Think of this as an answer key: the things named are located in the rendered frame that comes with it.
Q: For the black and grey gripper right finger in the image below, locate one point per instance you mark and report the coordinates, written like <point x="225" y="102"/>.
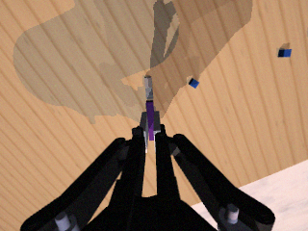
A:
<point x="231" y="208"/>

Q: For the small blue cube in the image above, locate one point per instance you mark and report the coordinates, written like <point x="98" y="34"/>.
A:
<point x="193" y="83"/>
<point x="284" y="53"/>

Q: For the grey rectangular bar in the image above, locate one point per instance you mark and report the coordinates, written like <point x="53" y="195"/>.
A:
<point x="148" y="87"/>

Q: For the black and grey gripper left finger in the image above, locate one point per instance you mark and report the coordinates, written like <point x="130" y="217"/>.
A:
<point x="74" y="208"/>

